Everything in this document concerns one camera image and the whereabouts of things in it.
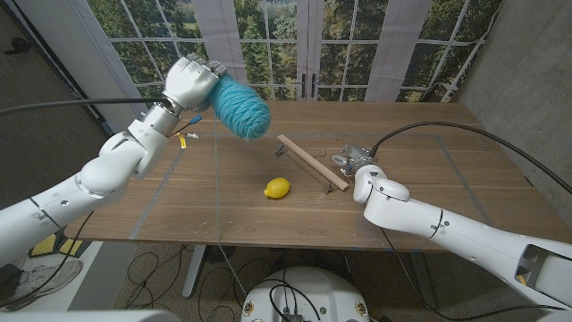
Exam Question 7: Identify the grey table leg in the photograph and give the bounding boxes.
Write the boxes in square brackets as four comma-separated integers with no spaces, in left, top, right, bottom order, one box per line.
[408,250,437,310]

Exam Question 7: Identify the yellow toy lemon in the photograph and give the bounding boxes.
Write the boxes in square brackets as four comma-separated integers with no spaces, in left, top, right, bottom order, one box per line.
[263,177,291,199]

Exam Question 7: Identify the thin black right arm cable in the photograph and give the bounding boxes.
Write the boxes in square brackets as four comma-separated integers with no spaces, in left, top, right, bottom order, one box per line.
[379,226,558,322]

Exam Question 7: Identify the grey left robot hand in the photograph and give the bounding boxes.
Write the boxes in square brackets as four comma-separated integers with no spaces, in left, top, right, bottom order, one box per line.
[161,53,229,113]

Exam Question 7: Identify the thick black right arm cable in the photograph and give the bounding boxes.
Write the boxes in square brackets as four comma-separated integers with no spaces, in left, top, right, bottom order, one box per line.
[368,120,572,196]

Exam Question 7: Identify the printed forest window backdrop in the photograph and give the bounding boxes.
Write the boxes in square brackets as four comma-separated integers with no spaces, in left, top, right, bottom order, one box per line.
[87,0,506,117]

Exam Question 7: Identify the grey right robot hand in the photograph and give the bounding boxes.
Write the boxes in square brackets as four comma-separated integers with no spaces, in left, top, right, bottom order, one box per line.
[331,143,379,176]

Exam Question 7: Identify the white floor board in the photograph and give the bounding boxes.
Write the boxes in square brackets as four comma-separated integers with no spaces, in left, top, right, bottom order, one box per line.
[0,241,139,313]

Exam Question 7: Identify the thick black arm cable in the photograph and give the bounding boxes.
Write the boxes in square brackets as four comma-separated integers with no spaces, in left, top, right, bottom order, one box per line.
[0,97,173,116]
[368,120,572,196]

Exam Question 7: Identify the dark ribbed round disc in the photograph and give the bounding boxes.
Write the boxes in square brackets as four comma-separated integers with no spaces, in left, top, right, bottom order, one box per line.
[205,245,237,264]

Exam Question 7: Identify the yellow black foot pedal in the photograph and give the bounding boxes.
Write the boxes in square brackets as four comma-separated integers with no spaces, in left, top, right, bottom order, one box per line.
[59,239,86,258]
[29,234,58,259]

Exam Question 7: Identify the grey white sneaker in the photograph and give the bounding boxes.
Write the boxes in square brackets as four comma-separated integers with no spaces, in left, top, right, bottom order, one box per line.
[0,258,85,312]

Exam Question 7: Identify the white table leg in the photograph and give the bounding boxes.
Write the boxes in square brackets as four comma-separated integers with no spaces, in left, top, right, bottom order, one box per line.
[181,244,207,299]

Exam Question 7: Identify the teal yarn skein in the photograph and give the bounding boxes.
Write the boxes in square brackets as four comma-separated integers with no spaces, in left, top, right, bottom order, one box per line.
[206,73,273,297]

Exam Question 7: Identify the wooden stick clip hanger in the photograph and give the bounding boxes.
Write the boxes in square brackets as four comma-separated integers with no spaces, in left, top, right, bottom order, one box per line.
[273,133,349,196]

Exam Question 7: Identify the dark trouser leg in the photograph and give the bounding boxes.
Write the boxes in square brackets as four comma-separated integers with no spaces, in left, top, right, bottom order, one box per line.
[0,263,22,296]

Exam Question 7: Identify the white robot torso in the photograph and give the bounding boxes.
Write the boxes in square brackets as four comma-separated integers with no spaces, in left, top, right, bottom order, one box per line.
[240,267,371,322]

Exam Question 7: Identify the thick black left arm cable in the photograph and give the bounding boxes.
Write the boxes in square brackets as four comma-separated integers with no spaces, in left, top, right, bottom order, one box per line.
[0,97,173,116]

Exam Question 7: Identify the dark door handle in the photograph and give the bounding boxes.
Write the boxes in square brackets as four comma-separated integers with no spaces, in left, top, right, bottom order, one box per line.
[4,38,33,55]

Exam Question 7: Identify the black torso cable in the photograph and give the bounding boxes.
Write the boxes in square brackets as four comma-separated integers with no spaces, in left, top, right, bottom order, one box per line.
[262,279,323,321]

